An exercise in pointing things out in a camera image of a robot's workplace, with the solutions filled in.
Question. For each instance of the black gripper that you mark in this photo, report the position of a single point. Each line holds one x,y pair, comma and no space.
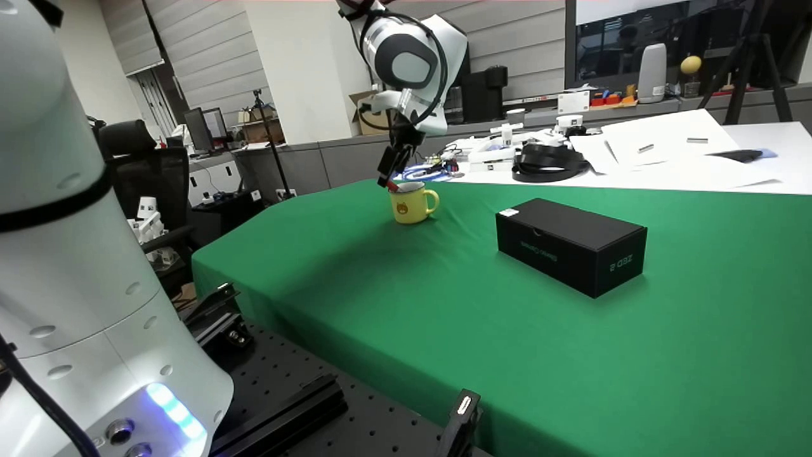
404,142

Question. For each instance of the grey marker with red cap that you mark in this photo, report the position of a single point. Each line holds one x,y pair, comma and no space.
408,180

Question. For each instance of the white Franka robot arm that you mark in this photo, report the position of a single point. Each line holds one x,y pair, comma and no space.
66,255

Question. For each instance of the yellow enamel mug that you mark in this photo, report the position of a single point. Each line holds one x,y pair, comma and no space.
413,207

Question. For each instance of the black desktop box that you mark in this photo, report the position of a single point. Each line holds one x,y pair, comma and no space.
484,91

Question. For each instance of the thin black light stand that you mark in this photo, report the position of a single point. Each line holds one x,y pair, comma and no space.
269,142

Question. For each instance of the brown cardboard box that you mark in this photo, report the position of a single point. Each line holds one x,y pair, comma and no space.
260,129

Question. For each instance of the green table cloth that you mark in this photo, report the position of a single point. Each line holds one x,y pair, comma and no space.
439,330

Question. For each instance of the small white box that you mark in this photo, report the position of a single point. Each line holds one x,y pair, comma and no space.
575,101

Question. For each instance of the black office chair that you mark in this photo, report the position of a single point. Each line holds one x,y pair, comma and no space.
142,169

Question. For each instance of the small white figurine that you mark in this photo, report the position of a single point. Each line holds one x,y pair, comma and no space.
149,219

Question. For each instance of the white paper sheet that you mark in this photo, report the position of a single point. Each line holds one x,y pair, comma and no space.
668,136

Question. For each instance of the white speaker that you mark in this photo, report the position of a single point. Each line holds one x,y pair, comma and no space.
654,72

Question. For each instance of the yellow ball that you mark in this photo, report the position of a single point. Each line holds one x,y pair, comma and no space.
692,63

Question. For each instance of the black flat case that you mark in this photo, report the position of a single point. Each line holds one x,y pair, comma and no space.
740,155

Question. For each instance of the black tripod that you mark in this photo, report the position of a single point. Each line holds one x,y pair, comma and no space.
757,59

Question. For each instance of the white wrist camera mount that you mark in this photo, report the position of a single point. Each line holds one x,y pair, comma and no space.
382,99

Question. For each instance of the black rectangular camera box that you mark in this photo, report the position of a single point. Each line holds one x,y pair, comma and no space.
571,245

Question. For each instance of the black clamp mount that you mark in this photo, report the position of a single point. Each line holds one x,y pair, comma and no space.
219,317

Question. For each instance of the black bracket with white label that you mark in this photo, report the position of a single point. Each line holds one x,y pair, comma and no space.
460,421

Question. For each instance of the black aluminium rail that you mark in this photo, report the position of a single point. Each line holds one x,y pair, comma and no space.
282,415

